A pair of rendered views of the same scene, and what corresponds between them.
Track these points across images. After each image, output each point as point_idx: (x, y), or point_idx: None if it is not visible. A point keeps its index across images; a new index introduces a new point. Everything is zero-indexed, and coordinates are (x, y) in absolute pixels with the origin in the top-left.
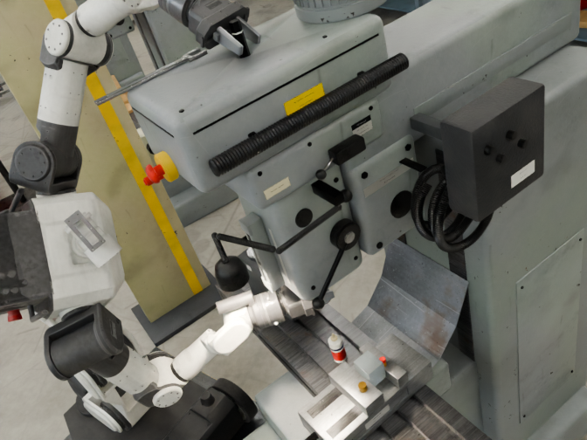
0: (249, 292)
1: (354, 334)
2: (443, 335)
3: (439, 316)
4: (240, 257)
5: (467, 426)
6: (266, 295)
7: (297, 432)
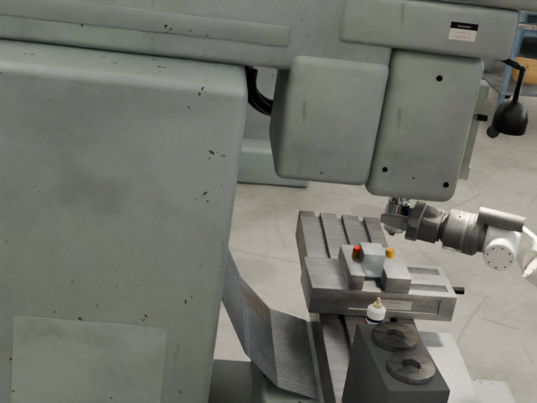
0: (483, 207)
1: (336, 345)
2: (252, 293)
3: (242, 290)
4: (446, 384)
5: (312, 251)
6: (462, 211)
7: (453, 362)
